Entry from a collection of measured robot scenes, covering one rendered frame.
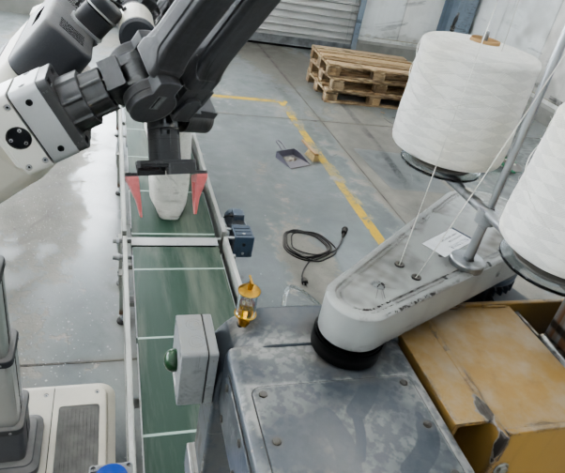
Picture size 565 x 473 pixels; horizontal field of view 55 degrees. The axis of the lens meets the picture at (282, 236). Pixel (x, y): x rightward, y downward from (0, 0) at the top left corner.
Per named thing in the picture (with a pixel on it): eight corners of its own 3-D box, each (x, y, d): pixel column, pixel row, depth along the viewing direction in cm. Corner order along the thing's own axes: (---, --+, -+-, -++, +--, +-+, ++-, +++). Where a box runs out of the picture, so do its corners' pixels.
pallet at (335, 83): (308, 68, 661) (310, 55, 654) (395, 77, 698) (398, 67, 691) (329, 90, 594) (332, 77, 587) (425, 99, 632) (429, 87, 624)
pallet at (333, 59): (309, 56, 655) (312, 43, 647) (400, 68, 685) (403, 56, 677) (326, 76, 587) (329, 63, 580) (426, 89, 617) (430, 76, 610)
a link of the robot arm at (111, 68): (86, 66, 82) (98, 95, 80) (147, 38, 82) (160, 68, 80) (111, 95, 90) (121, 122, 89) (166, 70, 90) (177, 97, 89)
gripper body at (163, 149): (196, 169, 96) (194, 127, 95) (137, 171, 93) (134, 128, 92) (190, 170, 102) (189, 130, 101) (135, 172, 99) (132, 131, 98)
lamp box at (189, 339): (171, 363, 74) (175, 313, 69) (204, 361, 75) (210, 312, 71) (175, 407, 68) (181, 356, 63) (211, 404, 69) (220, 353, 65)
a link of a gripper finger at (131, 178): (171, 216, 95) (167, 162, 94) (129, 219, 93) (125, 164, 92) (166, 214, 101) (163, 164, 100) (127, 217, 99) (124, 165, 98)
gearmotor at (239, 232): (214, 225, 289) (217, 201, 282) (240, 225, 294) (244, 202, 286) (222, 257, 266) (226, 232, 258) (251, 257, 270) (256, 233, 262)
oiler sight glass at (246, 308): (234, 306, 69) (237, 284, 68) (252, 305, 70) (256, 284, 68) (237, 319, 67) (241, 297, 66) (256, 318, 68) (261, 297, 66)
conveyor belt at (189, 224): (123, 94, 429) (123, 83, 424) (173, 99, 441) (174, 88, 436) (131, 253, 253) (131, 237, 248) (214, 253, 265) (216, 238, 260)
